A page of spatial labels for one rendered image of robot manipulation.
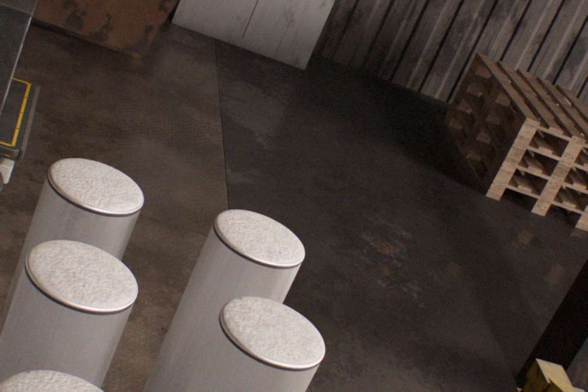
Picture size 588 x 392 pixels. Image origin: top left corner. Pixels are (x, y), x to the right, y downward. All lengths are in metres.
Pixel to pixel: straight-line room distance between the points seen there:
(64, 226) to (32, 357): 0.28
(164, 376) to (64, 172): 0.42
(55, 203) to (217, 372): 0.39
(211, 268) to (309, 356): 0.31
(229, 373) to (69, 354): 0.23
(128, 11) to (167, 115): 0.68
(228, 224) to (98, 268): 0.33
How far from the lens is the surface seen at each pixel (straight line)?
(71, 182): 1.68
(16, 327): 1.48
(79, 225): 1.66
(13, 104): 4.36
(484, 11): 7.97
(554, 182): 6.71
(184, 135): 5.48
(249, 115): 6.10
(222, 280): 1.72
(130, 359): 3.65
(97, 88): 5.65
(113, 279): 1.47
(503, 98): 6.94
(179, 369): 1.83
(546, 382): 2.58
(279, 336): 1.50
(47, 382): 1.24
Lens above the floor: 2.10
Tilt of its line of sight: 22 degrees down
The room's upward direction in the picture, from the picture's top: 24 degrees clockwise
